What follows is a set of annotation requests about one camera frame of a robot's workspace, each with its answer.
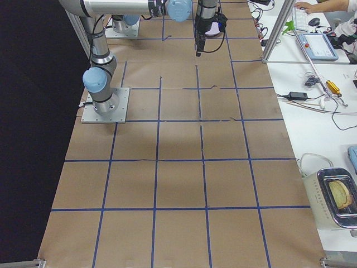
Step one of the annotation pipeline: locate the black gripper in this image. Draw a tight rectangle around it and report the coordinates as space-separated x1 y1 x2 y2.
194 16 213 57

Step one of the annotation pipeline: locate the lavender plate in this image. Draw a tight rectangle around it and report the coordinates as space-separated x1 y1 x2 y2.
205 22 221 37

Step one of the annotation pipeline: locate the person's hand on keyboard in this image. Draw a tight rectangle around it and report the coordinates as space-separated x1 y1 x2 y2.
294 1 315 14

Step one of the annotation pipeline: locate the white keyboard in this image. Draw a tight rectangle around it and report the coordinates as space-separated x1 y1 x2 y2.
291 7 309 32

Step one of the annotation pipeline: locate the black power adapter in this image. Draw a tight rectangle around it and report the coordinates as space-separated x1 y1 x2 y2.
288 92 308 101

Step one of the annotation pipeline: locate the teach pendant tablet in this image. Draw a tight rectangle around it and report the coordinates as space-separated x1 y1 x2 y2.
298 33 339 61

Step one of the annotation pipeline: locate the black computer mouse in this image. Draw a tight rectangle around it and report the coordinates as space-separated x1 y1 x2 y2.
308 17 320 27

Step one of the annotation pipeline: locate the brown paper table cover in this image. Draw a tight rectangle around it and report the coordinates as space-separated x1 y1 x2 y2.
38 1 324 267

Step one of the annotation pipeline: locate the green reach grabber tool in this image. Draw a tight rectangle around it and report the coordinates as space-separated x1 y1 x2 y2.
282 21 332 111

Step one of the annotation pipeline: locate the cream toaster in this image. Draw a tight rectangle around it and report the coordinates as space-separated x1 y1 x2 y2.
302 167 356 231

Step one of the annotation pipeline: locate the bread slice in toaster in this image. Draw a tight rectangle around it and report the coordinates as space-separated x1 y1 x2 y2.
329 180 353 209

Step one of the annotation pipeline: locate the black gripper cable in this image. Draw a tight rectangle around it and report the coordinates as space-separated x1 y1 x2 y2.
200 8 229 54

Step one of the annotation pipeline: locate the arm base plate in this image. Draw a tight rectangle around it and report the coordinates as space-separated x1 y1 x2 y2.
81 88 130 123
105 20 140 39

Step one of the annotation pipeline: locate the aluminium frame post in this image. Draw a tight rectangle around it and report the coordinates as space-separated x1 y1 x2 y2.
262 0 295 63

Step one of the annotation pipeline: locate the yellow handled tool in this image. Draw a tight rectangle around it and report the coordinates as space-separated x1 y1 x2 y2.
326 80 342 97

